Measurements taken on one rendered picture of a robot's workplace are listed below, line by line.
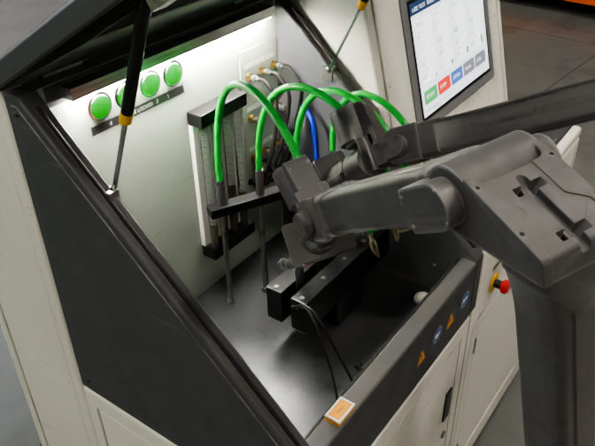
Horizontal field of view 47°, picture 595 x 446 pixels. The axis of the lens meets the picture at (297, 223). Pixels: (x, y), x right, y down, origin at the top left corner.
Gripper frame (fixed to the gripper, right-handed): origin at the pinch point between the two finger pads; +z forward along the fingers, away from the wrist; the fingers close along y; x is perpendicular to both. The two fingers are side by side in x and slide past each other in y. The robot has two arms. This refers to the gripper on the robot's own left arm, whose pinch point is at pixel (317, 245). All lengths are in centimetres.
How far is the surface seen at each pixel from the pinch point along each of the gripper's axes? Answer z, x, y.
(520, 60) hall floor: 366, -138, -213
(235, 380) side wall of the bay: -2.9, 16.6, 19.1
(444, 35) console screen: 46, -47, -50
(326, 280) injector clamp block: 29.1, 3.2, -1.6
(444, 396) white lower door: 57, 36, -21
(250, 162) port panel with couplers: 43, -30, 6
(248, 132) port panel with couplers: 38, -35, 4
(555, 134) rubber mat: 73, -20, -79
